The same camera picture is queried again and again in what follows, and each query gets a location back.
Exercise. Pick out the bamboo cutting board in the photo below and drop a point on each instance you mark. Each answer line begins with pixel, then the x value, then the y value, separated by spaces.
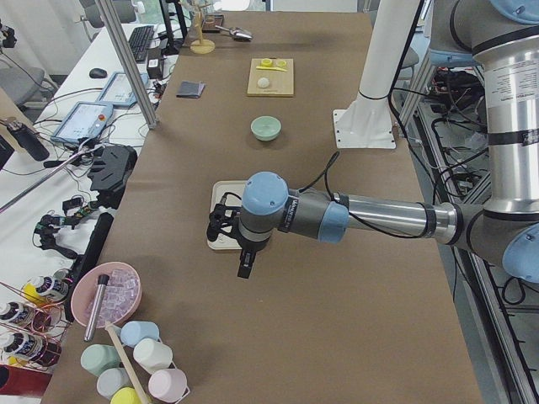
pixel 282 84

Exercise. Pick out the green cup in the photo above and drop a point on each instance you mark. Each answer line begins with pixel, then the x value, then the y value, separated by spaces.
pixel 97 358

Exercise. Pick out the wooden mug tree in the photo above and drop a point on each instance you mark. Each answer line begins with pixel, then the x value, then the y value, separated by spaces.
pixel 200 46

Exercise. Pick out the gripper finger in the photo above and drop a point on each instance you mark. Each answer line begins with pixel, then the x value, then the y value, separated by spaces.
pixel 250 258
pixel 243 265

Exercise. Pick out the black computer mouse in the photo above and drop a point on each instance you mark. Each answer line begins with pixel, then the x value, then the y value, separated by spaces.
pixel 97 73

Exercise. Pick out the yellow plastic knife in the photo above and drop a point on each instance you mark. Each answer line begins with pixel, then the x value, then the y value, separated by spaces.
pixel 271 68

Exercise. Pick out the far teach pendant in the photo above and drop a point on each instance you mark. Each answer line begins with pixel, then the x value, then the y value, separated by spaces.
pixel 117 91

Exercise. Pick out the yellow cup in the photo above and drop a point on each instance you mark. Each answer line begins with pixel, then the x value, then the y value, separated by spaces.
pixel 125 395

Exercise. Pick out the light green bowl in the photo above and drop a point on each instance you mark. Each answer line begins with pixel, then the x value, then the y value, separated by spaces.
pixel 265 128

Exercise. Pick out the black controller device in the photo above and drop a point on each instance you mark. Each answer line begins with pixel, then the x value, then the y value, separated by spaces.
pixel 109 173

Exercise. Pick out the aluminium frame post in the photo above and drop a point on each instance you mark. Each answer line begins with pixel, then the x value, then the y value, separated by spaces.
pixel 123 51

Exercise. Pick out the wooden stick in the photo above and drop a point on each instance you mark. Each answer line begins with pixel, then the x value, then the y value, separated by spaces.
pixel 142 395

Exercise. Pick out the cream rabbit tray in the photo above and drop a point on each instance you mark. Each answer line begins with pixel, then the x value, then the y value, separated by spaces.
pixel 222 235

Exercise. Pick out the near teach pendant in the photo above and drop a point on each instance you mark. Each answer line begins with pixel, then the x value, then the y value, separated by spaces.
pixel 85 121

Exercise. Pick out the metal scoop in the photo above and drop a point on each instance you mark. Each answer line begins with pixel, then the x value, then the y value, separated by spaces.
pixel 236 33

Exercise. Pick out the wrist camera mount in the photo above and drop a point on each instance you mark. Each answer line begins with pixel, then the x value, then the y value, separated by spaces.
pixel 223 220

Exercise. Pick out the black water bottle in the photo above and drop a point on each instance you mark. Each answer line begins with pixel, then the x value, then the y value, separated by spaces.
pixel 26 138

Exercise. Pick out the white pillar mount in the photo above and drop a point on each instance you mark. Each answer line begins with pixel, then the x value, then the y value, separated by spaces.
pixel 367 122

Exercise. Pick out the blue cup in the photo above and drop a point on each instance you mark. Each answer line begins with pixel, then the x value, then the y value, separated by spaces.
pixel 135 331

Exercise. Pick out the pink cup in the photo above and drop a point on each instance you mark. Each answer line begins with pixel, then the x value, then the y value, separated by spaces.
pixel 168 385

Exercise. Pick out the black keyboard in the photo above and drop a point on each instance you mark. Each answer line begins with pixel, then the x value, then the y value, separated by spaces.
pixel 139 41

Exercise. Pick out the pink bowl with ice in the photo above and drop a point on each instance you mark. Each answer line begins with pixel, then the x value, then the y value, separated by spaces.
pixel 122 294

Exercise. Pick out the grey cup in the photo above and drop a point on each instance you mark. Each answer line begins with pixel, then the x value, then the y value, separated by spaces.
pixel 112 380

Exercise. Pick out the white cup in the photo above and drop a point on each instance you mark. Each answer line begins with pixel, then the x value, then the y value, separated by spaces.
pixel 152 355

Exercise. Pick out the grey folded cloth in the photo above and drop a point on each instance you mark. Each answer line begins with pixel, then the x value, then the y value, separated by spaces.
pixel 188 89

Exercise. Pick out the metal tube tool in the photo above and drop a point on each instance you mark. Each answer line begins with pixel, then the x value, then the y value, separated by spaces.
pixel 93 319

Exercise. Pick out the teach pendant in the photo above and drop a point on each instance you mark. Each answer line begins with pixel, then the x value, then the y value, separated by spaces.
pixel 85 121
pixel 117 91

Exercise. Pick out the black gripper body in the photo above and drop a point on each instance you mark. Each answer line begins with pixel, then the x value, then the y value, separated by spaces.
pixel 252 245

